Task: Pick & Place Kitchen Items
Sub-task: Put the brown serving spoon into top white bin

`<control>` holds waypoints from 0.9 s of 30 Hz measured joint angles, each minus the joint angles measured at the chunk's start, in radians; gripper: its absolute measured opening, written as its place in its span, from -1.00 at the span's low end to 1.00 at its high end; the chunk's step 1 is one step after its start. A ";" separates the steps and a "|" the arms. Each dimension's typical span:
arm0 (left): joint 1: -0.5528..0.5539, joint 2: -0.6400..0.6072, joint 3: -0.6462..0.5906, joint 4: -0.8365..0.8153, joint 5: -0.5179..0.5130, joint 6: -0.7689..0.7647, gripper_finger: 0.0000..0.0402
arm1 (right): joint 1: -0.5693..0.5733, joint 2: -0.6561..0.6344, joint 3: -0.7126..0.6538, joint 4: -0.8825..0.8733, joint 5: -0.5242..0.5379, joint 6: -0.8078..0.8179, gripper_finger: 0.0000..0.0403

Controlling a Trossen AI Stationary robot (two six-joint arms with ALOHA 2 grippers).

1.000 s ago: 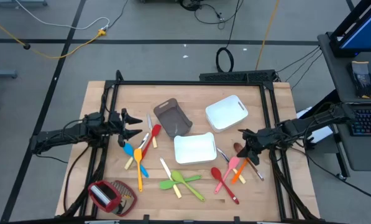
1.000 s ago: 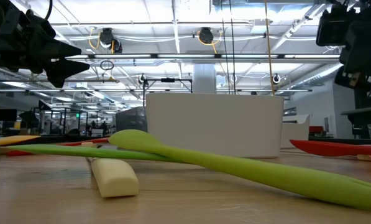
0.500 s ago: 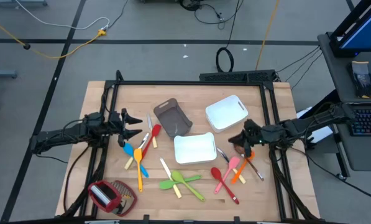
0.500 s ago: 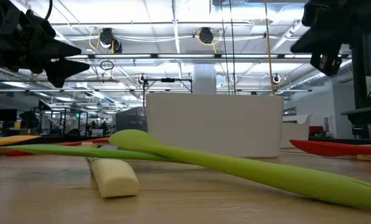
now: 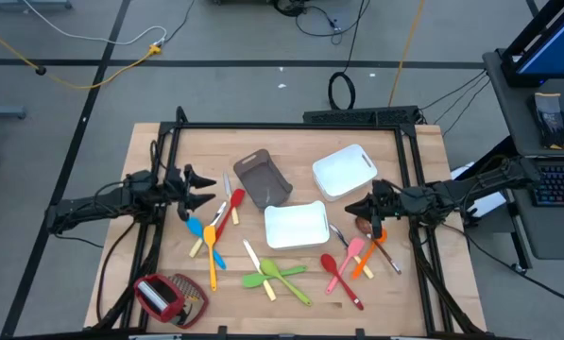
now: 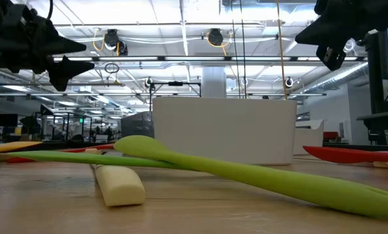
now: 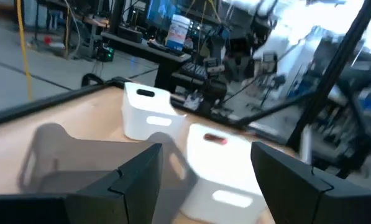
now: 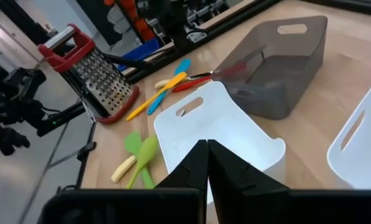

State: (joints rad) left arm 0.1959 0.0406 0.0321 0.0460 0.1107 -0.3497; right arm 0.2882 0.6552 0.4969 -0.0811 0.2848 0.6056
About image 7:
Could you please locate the white plastic bin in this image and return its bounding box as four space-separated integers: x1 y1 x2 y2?
179 123 268 224
121 82 188 142

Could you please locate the black computer desk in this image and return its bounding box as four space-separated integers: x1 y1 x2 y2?
100 30 192 93

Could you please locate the coiled black cable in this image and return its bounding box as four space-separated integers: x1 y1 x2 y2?
81 73 106 88

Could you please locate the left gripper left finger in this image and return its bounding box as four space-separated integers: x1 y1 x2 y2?
65 142 164 224

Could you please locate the black aluminium table frame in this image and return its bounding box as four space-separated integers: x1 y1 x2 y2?
0 0 371 153

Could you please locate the white blue tub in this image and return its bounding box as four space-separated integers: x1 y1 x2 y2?
165 14 191 51

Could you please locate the black box green light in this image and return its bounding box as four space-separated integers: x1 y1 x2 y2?
94 43 115 62

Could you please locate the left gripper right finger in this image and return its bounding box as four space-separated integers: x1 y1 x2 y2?
250 141 371 224

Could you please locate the grey translucent plastic bin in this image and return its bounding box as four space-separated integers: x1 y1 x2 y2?
17 123 200 224

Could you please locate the yellow hanging cable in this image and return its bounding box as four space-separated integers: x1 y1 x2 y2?
16 0 34 101

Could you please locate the black backlit keyboard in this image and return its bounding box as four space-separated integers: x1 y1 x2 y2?
179 62 208 81

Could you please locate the computer monitor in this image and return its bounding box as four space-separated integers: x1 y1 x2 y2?
146 0 181 30

